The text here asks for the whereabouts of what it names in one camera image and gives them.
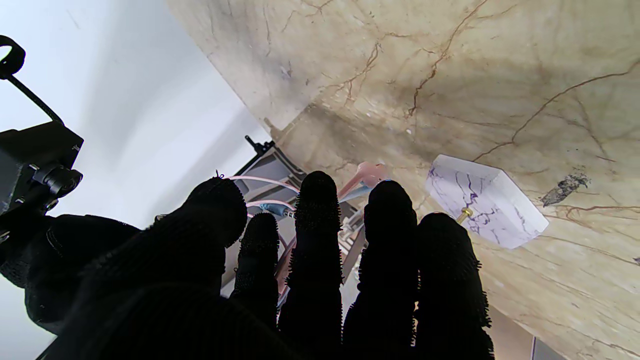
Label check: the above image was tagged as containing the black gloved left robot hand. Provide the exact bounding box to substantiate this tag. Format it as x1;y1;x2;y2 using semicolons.
37;171;496;360

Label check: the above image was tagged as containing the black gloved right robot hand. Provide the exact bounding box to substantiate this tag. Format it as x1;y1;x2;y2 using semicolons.
0;210;146;336

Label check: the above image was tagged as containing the pink white wired earphone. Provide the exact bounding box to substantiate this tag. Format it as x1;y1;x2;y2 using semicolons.
227;161;388;306

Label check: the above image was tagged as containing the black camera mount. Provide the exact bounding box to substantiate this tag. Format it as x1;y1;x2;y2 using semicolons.
0;121;84;217

